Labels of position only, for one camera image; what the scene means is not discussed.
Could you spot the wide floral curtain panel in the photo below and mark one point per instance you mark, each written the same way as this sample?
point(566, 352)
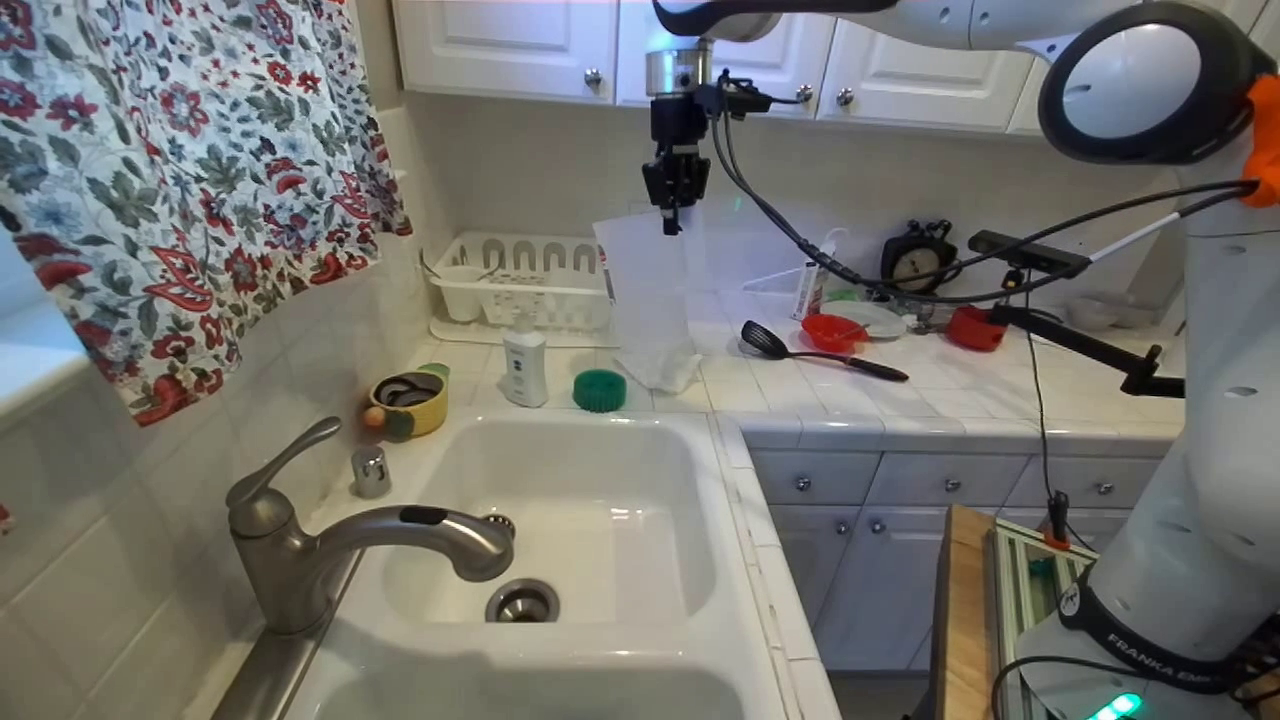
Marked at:
point(175, 175)

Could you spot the brushed metal faucet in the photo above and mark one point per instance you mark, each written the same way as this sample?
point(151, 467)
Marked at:
point(286, 562)

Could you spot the black round clock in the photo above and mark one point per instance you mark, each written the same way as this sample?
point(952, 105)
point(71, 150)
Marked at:
point(921, 263)

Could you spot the white plastic bottle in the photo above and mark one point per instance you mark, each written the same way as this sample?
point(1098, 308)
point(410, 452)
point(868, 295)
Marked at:
point(525, 371)

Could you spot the red plastic bowl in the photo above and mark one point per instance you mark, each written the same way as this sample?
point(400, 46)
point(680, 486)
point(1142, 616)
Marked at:
point(834, 334)
point(977, 331)

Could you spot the white dish rack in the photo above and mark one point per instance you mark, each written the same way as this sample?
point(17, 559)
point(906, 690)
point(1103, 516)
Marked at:
point(507, 282)

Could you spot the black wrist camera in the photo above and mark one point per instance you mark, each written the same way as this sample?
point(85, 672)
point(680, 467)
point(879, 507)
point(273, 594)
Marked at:
point(741, 96)

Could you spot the grey sink drain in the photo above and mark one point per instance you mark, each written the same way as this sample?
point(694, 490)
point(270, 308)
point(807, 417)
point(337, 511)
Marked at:
point(520, 601)

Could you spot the wooden board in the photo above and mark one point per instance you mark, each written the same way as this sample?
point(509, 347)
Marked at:
point(961, 614)

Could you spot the white lower cabinet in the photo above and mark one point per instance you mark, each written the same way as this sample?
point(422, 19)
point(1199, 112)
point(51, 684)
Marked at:
point(906, 562)

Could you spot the black stereo camera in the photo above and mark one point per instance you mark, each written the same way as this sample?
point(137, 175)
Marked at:
point(1027, 254)

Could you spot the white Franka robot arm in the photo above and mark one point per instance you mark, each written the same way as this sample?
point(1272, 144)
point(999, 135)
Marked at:
point(1201, 425)

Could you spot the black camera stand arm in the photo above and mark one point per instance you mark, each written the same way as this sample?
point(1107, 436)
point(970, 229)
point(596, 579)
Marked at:
point(1085, 347)

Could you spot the white cabinet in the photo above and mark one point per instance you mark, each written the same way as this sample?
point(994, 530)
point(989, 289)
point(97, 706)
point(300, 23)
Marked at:
point(906, 562)
point(507, 46)

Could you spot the white upper cabinet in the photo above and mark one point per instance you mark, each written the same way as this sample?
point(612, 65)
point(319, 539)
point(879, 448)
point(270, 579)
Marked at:
point(507, 46)

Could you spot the white double sink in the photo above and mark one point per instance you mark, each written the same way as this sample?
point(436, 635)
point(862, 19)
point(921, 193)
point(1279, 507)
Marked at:
point(612, 523)

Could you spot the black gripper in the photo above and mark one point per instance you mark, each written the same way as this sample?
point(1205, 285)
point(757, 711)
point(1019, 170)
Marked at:
point(680, 125)

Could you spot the small metal sink knob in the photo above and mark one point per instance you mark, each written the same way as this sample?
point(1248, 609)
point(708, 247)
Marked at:
point(370, 471)

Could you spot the clear plastic container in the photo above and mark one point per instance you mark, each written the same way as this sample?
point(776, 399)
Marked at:
point(775, 274)

